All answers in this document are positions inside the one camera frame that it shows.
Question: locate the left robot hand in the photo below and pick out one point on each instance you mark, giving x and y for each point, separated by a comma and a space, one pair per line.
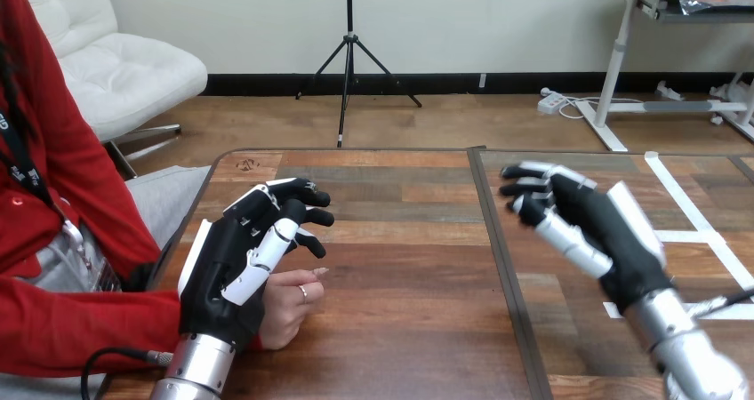
221, 268

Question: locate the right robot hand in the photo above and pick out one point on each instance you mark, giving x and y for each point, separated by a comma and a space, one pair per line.
612, 238

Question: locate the person's hand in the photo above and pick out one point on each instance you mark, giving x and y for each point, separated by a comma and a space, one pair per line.
288, 306

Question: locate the person's forearm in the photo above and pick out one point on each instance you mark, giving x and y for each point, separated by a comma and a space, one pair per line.
88, 326

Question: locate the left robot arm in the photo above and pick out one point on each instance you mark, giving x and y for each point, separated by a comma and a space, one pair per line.
197, 368

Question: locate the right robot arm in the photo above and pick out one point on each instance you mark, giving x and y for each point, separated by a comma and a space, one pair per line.
677, 341

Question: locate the person's body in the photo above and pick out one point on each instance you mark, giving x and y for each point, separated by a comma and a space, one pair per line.
59, 150

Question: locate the white power strip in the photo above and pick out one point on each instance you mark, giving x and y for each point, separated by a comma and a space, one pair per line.
551, 103

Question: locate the white desk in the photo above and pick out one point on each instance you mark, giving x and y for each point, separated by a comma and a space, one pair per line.
615, 61

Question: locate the white cushioned chair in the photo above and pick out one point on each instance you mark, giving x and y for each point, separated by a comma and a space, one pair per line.
118, 73

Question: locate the black tripod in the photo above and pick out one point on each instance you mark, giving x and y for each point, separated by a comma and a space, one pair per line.
348, 61

